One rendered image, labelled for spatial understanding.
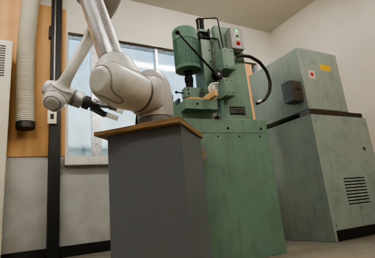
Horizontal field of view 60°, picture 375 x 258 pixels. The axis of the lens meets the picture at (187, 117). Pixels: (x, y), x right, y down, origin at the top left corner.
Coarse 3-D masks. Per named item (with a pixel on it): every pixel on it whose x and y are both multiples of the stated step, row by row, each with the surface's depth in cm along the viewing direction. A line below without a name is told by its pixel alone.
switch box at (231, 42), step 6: (228, 30) 228; (234, 30) 227; (240, 30) 229; (228, 36) 227; (234, 36) 226; (240, 36) 228; (228, 42) 227; (234, 42) 224; (228, 48) 227; (234, 48) 223; (240, 48) 225
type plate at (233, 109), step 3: (231, 108) 215; (234, 108) 216; (237, 108) 217; (240, 108) 218; (243, 108) 219; (231, 111) 214; (234, 111) 215; (237, 111) 216; (240, 111) 217; (243, 111) 218; (231, 114) 213; (234, 114) 214; (237, 114) 215; (240, 114) 216; (243, 114) 217
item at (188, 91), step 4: (184, 88) 215; (188, 88) 215; (192, 88) 216; (196, 88) 217; (200, 88) 219; (184, 92) 215; (188, 92) 214; (192, 92) 215; (196, 92) 217; (184, 96) 215; (188, 96) 213; (192, 96) 214; (196, 96) 216; (200, 96) 217
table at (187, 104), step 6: (180, 102) 191; (186, 102) 185; (192, 102) 186; (198, 102) 188; (204, 102) 189; (210, 102) 191; (216, 102) 192; (174, 108) 199; (180, 108) 190; (186, 108) 184; (192, 108) 185; (198, 108) 187; (204, 108) 188; (210, 108) 190; (216, 108) 191; (174, 114) 199
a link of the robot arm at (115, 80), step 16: (80, 0) 142; (96, 0) 140; (96, 16) 135; (96, 32) 132; (112, 32) 134; (96, 48) 131; (112, 48) 128; (96, 64) 125; (112, 64) 117; (128, 64) 123; (96, 80) 116; (112, 80) 114; (128, 80) 118; (144, 80) 126; (96, 96) 118; (112, 96) 117; (128, 96) 120; (144, 96) 125
